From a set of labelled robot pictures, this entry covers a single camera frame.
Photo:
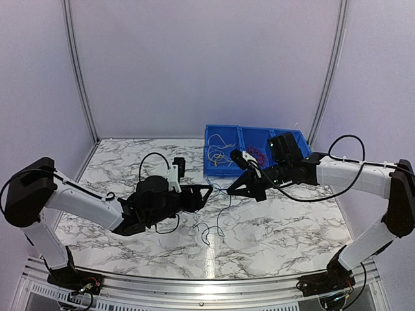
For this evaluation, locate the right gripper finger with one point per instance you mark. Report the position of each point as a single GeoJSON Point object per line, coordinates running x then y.
{"type": "Point", "coordinates": [247, 191]}
{"type": "Point", "coordinates": [246, 178]}

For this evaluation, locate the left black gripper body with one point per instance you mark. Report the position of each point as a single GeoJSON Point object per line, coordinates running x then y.
{"type": "Point", "coordinates": [160, 215]}

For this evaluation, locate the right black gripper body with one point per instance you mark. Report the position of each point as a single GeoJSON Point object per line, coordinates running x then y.
{"type": "Point", "coordinates": [283, 170]}

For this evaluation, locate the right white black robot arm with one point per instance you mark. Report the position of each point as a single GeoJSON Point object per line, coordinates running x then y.
{"type": "Point", "coordinates": [391, 181]}

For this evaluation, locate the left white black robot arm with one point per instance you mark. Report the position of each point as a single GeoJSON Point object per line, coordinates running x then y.
{"type": "Point", "coordinates": [41, 186]}

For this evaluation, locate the right blue storage bin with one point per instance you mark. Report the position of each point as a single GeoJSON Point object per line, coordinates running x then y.
{"type": "Point", "coordinates": [301, 142]}

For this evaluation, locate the blue storage bin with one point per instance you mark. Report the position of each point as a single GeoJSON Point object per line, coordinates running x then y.
{"type": "Point", "coordinates": [220, 140]}
{"type": "Point", "coordinates": [255, 142]}
{"type": "Point", "coordinates": [301, 142]}

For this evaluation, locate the middle blue storage bin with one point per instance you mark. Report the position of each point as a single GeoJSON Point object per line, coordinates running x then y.
{"type": "Point", "coordinates": [255, 142]}

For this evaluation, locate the left blue storage bin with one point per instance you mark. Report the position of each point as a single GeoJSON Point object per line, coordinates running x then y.
{"type": "Point", "coordinates": [220, 140]}

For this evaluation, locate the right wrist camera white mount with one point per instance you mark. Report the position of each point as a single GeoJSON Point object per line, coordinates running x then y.
{"type": "Point", "coordinates": [244, 160]}

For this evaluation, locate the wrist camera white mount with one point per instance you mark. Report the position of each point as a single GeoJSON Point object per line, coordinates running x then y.
{"type": "Point", "coordinates": [244, 160]}
{"type": "Point", "coordinates": [175, 173]}

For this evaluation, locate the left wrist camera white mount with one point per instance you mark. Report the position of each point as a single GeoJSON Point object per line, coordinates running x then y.
{"type": "Point", "coordinates": [175, 173]}

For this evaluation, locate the right aluminium corner post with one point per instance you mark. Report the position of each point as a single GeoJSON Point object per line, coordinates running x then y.
{"type": "Point", "coordinates": [330, 72]}

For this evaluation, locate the aluminium corner post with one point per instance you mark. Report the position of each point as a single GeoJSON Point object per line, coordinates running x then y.
{"type": "Point", "coordinates": [330, 72]}
{"type": "Point", "coordinates": [77, 70]}

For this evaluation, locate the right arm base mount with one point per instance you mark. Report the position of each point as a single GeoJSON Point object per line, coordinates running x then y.
{"type": "Point", "coordinates": [325, 282]}

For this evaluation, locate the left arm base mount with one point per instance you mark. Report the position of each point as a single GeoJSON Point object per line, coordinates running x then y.
{"type": "Point", "coordinates": [75, 280]}

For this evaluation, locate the aluminium front rail frame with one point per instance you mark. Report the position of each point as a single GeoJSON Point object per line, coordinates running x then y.
{"type": "Point", "coordinates": [129, 292]}

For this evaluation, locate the left aluminium corner post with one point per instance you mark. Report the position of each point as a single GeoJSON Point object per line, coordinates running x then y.
{"type": "Point", "coordinates": [77, 70]}

